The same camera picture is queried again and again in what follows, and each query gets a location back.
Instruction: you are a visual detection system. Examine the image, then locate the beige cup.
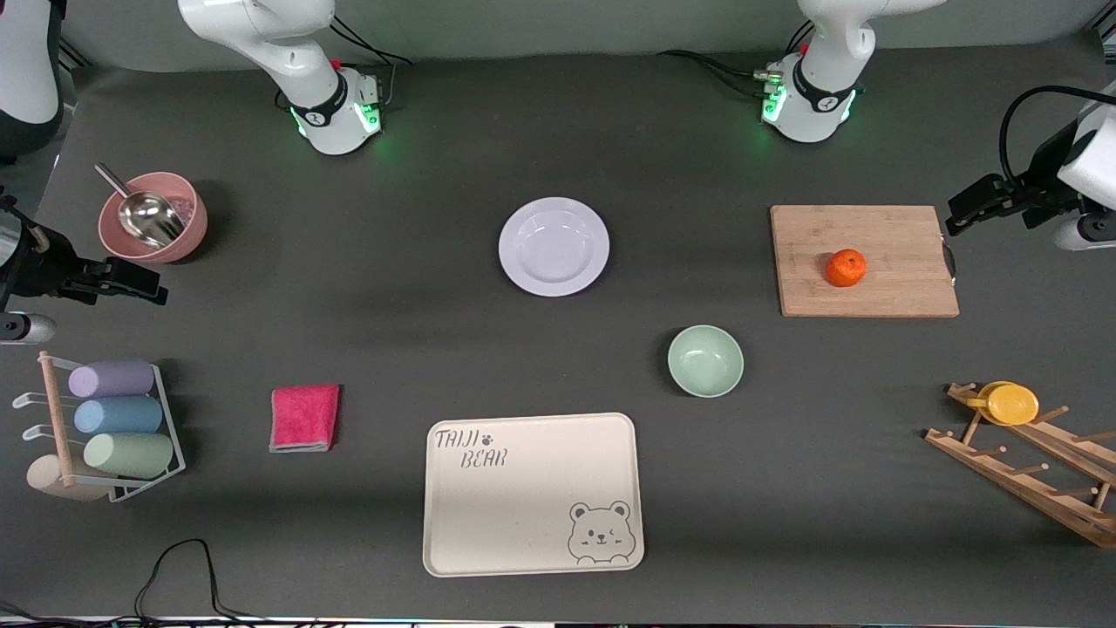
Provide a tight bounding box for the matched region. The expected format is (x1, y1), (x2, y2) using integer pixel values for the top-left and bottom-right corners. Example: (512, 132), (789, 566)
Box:
(26, 454), (111, 503)

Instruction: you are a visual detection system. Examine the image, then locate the pink bowl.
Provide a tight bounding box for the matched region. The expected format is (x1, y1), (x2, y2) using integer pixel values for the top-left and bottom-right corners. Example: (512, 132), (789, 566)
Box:
(98, 172), (209, 264)

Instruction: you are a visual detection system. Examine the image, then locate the black right arm base cable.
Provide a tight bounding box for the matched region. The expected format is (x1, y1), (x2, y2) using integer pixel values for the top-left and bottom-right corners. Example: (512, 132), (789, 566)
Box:
(330, 16), (413, 67)

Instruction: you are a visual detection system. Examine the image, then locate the pink folded cloth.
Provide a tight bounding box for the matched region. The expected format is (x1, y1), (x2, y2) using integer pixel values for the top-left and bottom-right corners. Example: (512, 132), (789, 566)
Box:
(269, 385), (342, 454)

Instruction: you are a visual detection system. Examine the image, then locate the purple cup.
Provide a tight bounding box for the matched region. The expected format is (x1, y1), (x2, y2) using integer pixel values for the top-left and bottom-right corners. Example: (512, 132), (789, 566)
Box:
(68, 358), (156, 400)

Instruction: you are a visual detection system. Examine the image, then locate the orange fruit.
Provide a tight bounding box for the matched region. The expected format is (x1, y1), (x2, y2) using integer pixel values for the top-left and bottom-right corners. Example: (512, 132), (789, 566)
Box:
(825, 249), (868, 289)

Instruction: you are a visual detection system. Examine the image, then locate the bamboo cutting board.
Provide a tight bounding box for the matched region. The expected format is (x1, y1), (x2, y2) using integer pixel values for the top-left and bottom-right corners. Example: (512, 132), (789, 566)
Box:
(770, 205), (961, 318)

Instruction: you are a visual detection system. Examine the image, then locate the black arm base cable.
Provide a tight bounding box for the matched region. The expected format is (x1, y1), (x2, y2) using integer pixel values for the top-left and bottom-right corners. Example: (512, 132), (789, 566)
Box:
(657, 21), (816, 99)
(330, 16), (413, 67)

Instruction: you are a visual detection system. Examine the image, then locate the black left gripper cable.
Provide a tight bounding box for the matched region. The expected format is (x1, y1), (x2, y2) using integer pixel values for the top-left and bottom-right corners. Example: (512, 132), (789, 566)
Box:
(999, 85), (1116, 186)

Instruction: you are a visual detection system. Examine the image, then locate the cream bear print tray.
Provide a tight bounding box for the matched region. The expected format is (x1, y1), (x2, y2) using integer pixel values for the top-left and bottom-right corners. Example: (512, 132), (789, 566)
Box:
(423, 413), (646, 578)

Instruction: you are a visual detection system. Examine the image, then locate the metal scoop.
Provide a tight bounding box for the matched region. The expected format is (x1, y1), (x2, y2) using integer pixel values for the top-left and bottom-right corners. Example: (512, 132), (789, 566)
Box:
(94, 163), (187, 250)

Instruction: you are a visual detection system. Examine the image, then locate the mint green bowl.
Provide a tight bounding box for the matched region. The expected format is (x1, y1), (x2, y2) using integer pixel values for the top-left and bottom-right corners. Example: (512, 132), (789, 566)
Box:
(668, 325), (745, 399)

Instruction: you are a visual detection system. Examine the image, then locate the green cup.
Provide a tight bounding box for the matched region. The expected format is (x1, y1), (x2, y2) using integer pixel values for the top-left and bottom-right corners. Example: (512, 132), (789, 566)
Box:
(84, 432), (175, 481)

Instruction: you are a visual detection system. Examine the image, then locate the wooden peg drying rack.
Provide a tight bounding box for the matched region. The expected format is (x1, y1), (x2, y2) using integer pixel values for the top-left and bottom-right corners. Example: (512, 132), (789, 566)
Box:
(925, 382), (1116, 550)

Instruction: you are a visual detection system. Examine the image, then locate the white wire cup rack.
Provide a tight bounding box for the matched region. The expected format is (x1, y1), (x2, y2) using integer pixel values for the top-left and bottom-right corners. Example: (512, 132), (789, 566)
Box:
(12, 351), (187, 504)

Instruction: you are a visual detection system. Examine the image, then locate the black left arm base cable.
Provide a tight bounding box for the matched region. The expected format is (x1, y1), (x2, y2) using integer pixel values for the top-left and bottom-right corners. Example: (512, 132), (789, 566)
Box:
(657, 21), (816, 99)

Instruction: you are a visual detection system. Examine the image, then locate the black looped table cable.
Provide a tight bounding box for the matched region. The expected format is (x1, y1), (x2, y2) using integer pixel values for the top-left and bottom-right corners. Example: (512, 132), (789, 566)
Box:
(0, 538), (350, 628)

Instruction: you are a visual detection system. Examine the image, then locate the yellow cup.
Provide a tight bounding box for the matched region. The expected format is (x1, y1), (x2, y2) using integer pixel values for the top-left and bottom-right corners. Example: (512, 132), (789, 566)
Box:
(976, 381), (1041, 427)

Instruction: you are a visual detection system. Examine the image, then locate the pale lavender plate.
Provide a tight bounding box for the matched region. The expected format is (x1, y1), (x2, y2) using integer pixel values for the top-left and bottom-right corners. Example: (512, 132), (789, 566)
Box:
(499, 197), (610, 298)

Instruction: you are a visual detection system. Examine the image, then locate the blue cup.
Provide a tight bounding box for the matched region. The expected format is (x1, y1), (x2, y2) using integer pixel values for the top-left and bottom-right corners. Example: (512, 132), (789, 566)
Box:
(73, 396), (165, 436)

